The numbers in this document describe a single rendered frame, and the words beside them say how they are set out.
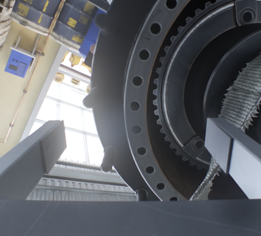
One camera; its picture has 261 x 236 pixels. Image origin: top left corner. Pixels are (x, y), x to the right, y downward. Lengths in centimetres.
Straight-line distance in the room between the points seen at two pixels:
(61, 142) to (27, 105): 513
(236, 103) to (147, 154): 12
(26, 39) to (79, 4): 187
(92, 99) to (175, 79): 14
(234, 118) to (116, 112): 16
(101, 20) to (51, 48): 458
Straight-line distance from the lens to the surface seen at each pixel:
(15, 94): 519
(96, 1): 238
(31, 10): 328
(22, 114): 542
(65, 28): 333
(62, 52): 464
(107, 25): 23
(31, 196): 672
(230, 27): 34
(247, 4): 35
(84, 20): 332
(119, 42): 28
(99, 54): 28
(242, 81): 24
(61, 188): 691
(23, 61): 463
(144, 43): 21
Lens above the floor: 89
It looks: 14 degrees up
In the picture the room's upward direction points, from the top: 150 degrees counter-clockwise
